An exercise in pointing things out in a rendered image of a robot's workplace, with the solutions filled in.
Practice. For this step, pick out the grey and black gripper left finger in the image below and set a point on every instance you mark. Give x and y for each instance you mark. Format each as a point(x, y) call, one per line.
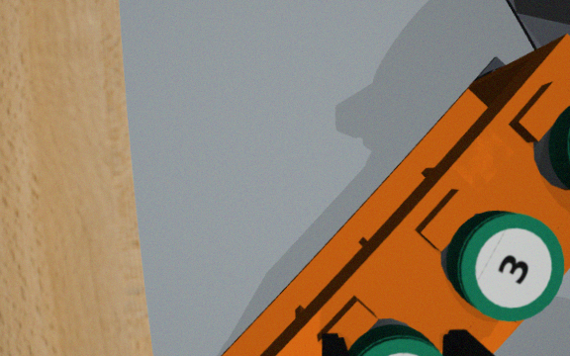
point(332, 345)

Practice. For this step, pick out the grey button housing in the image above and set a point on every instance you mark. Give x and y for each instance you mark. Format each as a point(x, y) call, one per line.
point(539, 31)

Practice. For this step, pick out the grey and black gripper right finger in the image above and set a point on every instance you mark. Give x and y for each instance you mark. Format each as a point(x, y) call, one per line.
point(460, 342)

